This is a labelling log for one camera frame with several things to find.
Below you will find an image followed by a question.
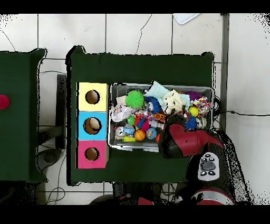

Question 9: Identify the mint green waffle cloth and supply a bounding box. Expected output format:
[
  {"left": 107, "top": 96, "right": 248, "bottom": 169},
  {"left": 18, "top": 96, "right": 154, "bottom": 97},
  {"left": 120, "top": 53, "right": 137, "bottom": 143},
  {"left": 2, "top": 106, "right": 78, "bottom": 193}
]
[{"left": 143, "top": 80, "right": 190, "bottom": 107}]

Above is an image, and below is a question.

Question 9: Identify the cream waffle cloth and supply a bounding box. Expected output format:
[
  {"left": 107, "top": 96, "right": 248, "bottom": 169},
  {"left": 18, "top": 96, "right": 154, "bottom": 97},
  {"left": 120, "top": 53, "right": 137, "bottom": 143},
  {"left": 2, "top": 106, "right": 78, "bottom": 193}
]
[{"left": 161, "top": 89, "right": 186, "bottom": 115}]

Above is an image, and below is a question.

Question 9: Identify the clear mesh bin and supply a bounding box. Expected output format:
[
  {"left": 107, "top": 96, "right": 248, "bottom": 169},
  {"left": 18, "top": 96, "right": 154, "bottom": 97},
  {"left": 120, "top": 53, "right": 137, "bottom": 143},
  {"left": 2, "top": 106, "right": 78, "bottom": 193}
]
[{"left": 108, "top": 82, "right": 215, "bottom": 153}]

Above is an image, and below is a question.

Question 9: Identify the wooden box with three holes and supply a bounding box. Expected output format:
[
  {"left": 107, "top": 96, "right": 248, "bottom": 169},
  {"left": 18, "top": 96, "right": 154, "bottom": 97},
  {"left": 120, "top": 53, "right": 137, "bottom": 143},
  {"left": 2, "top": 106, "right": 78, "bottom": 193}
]
[{"left": 75, "top": 82, "right": 110, "bottom": 169}]

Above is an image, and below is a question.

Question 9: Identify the plain green spiky ball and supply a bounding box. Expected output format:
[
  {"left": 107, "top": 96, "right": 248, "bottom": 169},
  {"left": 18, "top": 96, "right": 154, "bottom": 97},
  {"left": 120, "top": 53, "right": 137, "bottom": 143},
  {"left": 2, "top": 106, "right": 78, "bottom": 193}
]
[{"left": 125, "top": 90, "right": 144, "bottom": 109}]

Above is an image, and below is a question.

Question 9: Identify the blue spiky toy with eyes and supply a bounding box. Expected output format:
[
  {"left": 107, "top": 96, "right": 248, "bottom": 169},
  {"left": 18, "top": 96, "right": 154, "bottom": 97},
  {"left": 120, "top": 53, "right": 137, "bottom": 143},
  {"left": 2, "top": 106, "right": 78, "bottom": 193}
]
[{"left": 144, "top": 96, "right": 162, "bottom": 115}]

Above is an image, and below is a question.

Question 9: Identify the small basketball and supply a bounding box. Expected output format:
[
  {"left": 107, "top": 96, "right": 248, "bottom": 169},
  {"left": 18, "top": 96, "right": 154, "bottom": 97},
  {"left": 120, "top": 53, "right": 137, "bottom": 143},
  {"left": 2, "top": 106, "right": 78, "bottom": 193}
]
[{"left": 133, "top": 129, "right": 146, "bottom": 142}]

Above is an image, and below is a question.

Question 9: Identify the dark green tablecloth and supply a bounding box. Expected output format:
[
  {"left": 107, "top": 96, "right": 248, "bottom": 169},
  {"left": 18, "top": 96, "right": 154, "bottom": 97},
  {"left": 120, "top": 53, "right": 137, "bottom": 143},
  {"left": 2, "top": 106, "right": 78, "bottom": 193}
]
[{"left": 66, "top": 45, "right": 215, "bottom": 186}]

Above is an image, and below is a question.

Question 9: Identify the plain blue spiky ball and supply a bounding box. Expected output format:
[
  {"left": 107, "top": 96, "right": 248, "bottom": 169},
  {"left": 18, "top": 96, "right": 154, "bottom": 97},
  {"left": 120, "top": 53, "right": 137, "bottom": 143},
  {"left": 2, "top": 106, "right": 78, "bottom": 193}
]
[{"left": 185, "top": 116, "right": 198, "bottom": 130}]

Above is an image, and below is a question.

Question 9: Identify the yellow tennis ball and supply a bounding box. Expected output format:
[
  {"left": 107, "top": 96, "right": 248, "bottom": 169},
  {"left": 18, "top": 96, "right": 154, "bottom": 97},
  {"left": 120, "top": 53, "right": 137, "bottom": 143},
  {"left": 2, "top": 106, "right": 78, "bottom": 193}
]
[{"left": 188, "top": 106, "right": 199, "bottom": 117}]

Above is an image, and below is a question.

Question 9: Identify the purple spiky toy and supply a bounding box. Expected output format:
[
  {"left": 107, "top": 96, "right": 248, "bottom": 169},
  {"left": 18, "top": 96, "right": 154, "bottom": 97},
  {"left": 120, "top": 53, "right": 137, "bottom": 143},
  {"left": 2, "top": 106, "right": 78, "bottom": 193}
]
[{"left": 186, "top": 91, "right": 202, "bottom": 101}]

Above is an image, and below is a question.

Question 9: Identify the multicoloured patterned cloth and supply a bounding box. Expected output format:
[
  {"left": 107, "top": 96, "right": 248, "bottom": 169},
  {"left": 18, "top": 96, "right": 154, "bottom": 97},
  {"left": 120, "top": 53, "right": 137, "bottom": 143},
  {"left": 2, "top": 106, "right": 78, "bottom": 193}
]
[{"left": 190, "top": 96, "right": 211, "bottom": 117}]

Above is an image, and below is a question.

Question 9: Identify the grey round base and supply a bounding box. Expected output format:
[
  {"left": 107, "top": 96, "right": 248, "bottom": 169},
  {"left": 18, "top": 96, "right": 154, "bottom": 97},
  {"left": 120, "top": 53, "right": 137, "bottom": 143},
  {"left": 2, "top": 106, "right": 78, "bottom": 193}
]
[{"left": 37, "top": 148, "right": 62, "bottom": 172}]

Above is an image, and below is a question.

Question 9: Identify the white flat board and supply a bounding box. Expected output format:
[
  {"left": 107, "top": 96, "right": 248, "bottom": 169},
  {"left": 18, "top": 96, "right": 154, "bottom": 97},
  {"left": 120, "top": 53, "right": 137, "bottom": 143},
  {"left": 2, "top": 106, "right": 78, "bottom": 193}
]
[{"left": 172, "top": 13, "right": 201, "bottom": 25}]

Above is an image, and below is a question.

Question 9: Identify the red round disc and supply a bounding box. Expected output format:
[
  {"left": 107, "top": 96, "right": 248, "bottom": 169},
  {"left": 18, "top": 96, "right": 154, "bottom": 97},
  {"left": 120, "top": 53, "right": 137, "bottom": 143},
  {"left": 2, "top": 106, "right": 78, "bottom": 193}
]
[{"left": 0, "top": 94, "right": 11, "bottom": 110}]

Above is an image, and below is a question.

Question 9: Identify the thin floor cable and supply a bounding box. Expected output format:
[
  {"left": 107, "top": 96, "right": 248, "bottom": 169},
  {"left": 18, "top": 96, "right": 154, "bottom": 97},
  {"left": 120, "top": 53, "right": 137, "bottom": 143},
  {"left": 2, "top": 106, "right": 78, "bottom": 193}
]
[{"left": 134, "top": 14, "right": 153, "bottom": 55}]

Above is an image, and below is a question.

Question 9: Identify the black cable with connector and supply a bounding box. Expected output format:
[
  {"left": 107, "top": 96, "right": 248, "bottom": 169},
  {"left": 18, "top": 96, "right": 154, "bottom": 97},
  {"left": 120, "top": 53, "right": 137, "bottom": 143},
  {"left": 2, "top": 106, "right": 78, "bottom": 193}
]
[{"left": 219, "top": 109, "right": 270, "bottom": 117}]

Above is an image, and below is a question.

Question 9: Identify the grey metal rail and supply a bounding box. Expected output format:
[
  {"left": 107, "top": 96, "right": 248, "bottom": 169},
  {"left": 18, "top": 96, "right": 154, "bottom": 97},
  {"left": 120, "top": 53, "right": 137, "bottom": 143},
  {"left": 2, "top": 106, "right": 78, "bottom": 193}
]
[{"left": 217, "top": 13, "right": 230, "bottom": 136}]

